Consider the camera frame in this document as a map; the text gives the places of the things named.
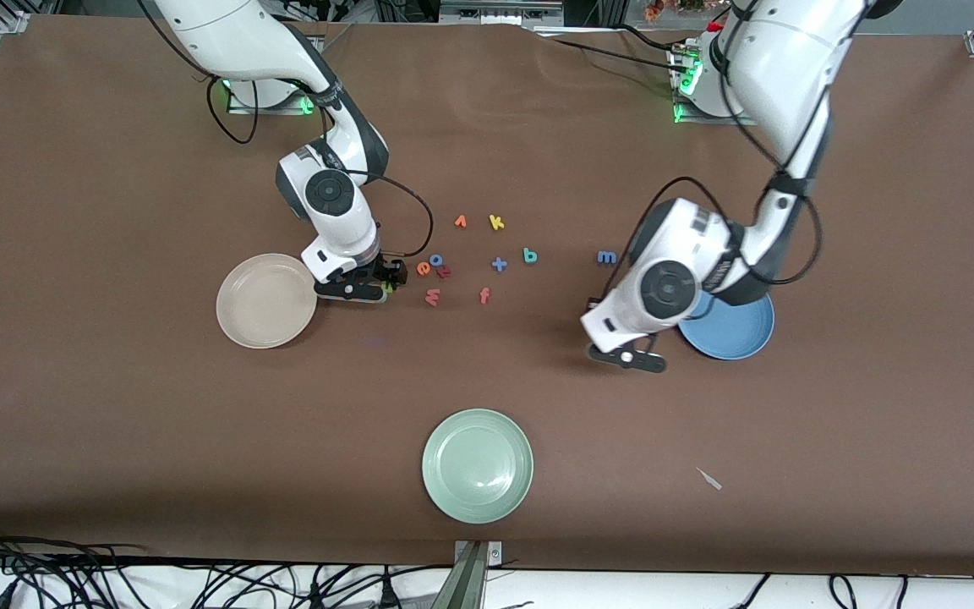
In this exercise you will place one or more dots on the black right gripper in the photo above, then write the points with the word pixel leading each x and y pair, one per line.
pixel 385 271

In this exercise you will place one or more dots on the red letter w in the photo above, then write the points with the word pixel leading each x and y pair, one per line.
pixel 432 298

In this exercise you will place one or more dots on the blue letter m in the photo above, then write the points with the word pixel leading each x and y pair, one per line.
pixel 607 258

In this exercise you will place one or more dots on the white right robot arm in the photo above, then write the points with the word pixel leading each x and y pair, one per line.
pixel 225 34

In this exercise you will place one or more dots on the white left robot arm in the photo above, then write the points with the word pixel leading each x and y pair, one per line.
pixel 791 59

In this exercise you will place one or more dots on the beige brown plate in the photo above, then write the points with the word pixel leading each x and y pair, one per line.
pixel 263 300

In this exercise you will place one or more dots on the brown table cover sheet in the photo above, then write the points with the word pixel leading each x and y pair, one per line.
pixel 487 381

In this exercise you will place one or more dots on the pale green plate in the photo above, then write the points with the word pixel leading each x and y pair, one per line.
pixel 477 465

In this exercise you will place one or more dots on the blue plate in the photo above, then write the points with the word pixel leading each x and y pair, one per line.
pixel 741 334

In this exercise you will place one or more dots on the orange brown dried plant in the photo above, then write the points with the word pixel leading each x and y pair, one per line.
pixel 656 8

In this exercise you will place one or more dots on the small white paper scrap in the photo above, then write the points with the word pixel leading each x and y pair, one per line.
pixel 711 480

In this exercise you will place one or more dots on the grey metal frame piece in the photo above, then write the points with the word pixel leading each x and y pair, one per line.
pixel 500 10

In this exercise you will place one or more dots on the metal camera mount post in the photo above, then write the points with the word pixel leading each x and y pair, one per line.
pixel 472 575

